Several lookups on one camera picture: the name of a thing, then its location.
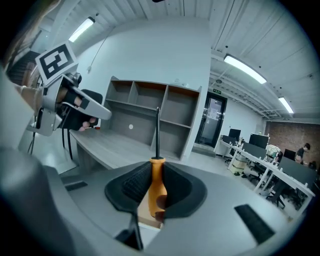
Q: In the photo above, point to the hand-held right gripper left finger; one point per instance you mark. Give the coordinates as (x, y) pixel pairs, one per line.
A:
(100, 195)

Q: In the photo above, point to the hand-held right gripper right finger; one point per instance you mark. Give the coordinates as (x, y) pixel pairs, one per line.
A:
(220, 195)

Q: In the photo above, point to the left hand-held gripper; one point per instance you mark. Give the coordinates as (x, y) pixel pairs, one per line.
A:
(56, 61)

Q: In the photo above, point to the person's left forearm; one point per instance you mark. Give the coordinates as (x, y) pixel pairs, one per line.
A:
(30, 96)

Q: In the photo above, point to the person's left hand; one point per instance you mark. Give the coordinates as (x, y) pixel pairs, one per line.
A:
(86, 125)

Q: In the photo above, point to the beige storage box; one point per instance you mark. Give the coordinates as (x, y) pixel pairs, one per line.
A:
(237, 165)

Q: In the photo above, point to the white round sticker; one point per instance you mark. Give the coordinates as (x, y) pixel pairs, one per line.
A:
(131, 126)

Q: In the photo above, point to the grey wooden desk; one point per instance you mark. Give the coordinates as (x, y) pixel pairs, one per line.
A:
(112, 147)

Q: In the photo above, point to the grey wooden hutch shelf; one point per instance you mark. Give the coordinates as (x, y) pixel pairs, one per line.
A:
(150, 117)

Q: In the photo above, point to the black desk divider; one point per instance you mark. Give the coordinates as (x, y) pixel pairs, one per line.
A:
(254, 150)
(297, 171)

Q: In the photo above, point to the black office chair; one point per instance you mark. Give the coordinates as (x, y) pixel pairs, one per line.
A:
(277, 195)

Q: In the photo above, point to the black monitor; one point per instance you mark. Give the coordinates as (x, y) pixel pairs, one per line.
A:
(259, 141)
(290, 154)
(235, 134)

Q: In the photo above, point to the dark glass door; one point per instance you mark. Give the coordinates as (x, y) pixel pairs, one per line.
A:
(211, 120)

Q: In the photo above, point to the ceiling light bar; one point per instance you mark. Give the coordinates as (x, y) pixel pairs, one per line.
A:
(245, 68)
(285, 105)
(81, 29)

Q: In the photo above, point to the white box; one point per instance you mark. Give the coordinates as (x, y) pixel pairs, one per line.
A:
(181, 83)

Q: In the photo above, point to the green exit sign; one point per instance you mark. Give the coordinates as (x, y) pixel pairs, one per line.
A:
(217, 92)

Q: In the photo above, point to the small fisheye camera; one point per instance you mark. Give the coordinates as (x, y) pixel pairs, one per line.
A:
(74, 79)

